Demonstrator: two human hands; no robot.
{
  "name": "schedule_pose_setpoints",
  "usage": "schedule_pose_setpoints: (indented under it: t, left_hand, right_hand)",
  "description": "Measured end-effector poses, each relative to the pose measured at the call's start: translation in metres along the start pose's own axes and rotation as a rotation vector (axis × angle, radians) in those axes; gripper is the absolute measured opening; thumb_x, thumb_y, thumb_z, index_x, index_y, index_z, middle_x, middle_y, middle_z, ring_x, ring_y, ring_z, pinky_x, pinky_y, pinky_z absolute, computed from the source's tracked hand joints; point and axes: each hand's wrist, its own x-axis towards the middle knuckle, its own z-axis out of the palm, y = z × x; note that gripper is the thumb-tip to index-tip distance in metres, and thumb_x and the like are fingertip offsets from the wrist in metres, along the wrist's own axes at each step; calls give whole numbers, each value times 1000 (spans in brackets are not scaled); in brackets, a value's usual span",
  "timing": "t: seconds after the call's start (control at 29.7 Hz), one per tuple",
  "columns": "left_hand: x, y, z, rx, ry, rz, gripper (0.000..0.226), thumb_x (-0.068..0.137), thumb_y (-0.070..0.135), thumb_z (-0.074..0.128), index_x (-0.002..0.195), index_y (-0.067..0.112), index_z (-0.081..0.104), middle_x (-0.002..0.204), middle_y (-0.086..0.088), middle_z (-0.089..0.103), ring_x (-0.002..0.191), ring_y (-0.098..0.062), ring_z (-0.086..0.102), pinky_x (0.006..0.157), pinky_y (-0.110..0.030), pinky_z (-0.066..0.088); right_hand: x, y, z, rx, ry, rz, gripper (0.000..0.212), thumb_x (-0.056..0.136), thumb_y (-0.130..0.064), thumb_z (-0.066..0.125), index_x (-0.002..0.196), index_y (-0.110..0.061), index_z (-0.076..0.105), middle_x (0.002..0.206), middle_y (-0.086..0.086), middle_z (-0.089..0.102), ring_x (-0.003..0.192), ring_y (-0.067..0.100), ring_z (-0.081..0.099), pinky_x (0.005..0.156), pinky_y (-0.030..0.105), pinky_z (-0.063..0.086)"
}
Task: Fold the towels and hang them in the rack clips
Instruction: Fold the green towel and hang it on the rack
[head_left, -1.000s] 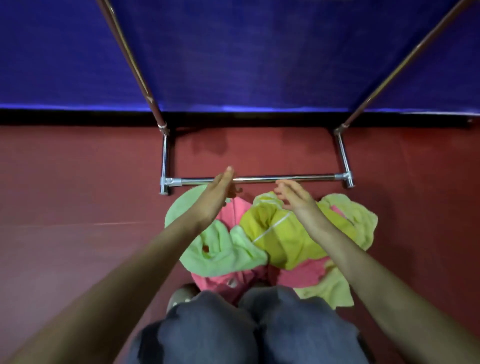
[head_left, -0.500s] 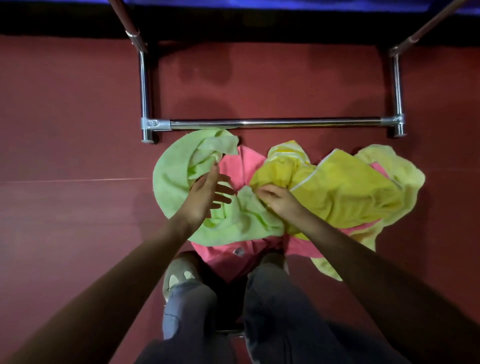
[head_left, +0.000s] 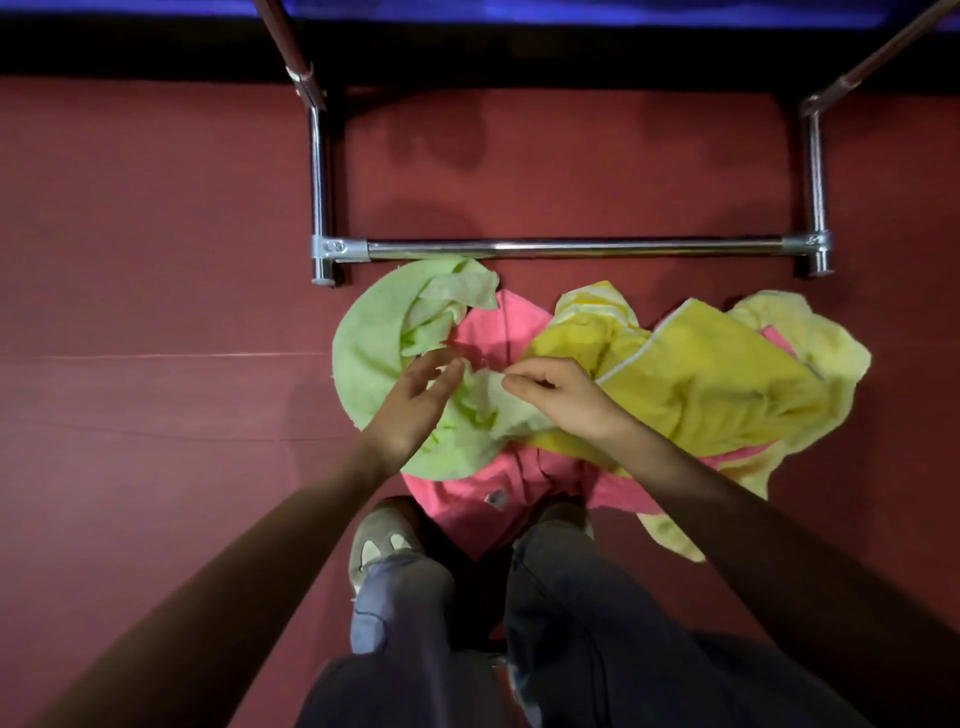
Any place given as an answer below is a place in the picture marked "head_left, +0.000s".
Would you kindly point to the person's left hand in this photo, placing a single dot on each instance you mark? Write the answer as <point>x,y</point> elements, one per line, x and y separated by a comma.
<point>409,416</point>

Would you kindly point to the person's right hand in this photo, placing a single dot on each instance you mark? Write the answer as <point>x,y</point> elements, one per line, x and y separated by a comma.
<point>570,397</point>

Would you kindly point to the light green towel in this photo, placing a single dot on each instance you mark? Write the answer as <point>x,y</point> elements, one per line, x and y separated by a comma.
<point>375,337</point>

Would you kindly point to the pink towel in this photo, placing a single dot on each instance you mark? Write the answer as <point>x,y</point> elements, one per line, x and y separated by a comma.
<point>480,502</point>

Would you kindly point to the bright yellow towel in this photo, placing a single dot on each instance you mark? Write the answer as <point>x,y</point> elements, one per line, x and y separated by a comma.
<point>712,375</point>

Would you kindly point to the chrome metal rack frame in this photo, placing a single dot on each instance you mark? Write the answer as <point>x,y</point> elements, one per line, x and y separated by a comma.
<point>570,247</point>

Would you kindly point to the pale yellow-green towel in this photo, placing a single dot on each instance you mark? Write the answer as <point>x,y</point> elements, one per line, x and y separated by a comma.
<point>832,352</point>

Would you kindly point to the person's left forearm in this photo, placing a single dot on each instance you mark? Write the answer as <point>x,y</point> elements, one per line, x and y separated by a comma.
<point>225,600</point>

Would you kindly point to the person's right forearm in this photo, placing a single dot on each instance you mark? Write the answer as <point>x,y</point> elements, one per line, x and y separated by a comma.
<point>750,540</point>

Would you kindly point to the person's left shoe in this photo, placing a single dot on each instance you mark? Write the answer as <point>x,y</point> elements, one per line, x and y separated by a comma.
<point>382,536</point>

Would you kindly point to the blue printed banner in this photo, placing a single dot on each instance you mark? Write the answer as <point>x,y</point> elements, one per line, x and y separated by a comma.
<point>525,9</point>

